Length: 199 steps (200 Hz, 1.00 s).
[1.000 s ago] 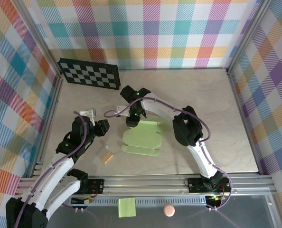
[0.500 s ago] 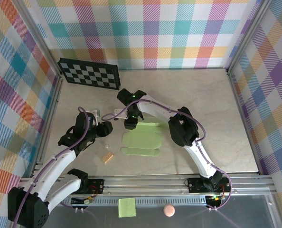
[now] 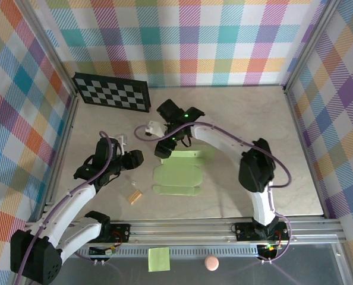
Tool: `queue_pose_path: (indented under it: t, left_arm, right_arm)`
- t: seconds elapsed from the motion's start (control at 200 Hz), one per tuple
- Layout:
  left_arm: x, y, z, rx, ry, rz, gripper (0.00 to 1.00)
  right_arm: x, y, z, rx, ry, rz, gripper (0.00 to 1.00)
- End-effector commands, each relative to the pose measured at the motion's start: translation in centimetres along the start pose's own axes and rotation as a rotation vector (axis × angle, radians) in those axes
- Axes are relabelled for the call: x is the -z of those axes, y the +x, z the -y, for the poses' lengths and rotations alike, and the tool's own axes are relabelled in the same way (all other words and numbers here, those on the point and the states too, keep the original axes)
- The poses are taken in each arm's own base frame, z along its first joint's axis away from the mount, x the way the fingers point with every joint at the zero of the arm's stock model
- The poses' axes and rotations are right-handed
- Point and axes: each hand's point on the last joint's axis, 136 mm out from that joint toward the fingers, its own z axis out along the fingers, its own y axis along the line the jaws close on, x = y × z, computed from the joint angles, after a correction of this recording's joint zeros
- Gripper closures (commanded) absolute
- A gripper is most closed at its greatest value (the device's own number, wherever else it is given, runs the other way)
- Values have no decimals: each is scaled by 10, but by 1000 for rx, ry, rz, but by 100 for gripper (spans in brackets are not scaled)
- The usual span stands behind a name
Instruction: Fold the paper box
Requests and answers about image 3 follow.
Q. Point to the light green paper box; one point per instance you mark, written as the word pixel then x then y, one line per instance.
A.
pixel 179 175

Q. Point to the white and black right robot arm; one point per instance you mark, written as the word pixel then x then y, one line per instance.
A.
pixel 256 169

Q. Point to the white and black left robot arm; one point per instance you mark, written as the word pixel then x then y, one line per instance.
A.
pixel 72 207

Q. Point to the small tan corrugated block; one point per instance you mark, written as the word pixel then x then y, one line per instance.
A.
pixel 134 197

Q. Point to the black white checkerboard panel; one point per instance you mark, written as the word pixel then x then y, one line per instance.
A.
pixel 112 93

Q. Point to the left small circuit board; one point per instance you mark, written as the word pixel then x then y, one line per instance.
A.
pixel 103 250

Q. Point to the small circuit board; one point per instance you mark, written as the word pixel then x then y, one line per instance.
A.
pixel 268 250
pixel 103 250

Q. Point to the green sticky note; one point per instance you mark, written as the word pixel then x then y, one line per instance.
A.
pixel 159 259

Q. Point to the pink round ball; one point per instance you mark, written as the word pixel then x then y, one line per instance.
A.
pixel 211 263

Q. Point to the right small circuit board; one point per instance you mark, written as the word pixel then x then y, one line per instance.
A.
pixel 268 250

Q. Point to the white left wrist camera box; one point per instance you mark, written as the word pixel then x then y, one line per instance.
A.
pixel 121 143

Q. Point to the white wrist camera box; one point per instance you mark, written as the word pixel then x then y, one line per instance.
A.
pixel 155 127
pixel 121 143

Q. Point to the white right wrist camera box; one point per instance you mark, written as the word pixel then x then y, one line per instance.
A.
pixel 155 127

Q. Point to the aluminium left side rail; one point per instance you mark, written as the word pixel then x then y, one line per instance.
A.
pixel 65 133

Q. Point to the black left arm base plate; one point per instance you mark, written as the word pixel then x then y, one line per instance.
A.
pixel 120 233

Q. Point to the long aluminium base rail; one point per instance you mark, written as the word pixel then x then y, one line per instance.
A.
pixel 182 230

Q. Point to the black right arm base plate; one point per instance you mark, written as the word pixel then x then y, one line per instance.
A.
pixel 245 231

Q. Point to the aluminium right side rail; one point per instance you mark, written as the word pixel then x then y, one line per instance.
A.
pixel 298 124

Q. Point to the aluminium left corner post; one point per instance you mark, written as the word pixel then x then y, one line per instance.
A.
pixel 45 50

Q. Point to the aluminium corner post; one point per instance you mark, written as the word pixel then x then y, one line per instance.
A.
pixel 45 50
pixel 310 47

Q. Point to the aluminium right corner post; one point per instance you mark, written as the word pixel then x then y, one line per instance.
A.
pixel 310 47

